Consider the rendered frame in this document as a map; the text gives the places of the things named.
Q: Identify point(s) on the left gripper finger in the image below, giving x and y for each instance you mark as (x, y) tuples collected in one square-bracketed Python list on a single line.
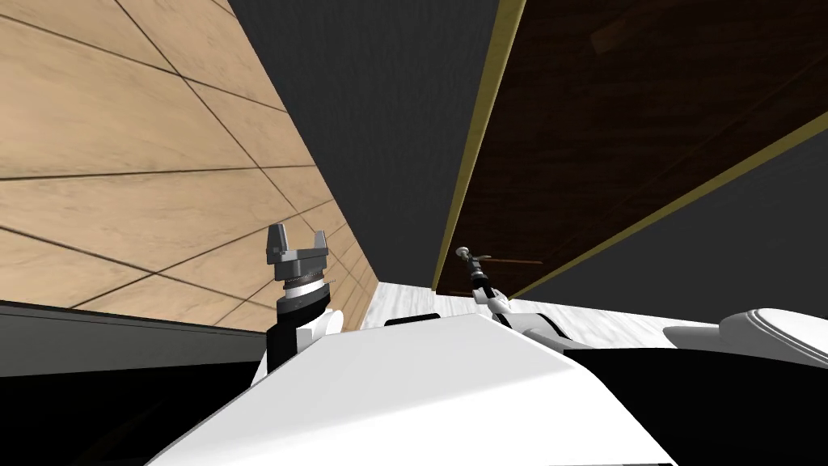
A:
[(320, 243), (277, 239)]

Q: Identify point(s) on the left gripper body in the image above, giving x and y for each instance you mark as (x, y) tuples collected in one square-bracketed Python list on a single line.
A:
[(299, 264)]

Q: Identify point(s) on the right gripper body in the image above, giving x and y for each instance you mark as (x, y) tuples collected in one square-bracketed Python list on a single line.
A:
[(477, 266)]

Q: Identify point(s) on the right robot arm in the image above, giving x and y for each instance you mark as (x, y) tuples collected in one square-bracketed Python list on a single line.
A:
[(537, 325)]

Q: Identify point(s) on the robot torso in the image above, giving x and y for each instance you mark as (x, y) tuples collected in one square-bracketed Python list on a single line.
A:
[(414, 395)]

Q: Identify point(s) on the dark brown door leaf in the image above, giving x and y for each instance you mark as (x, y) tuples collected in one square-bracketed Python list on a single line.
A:
[(614, 129)]

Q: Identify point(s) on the white toilet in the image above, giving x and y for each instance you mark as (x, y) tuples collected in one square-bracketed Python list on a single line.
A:
[(776, 330)]

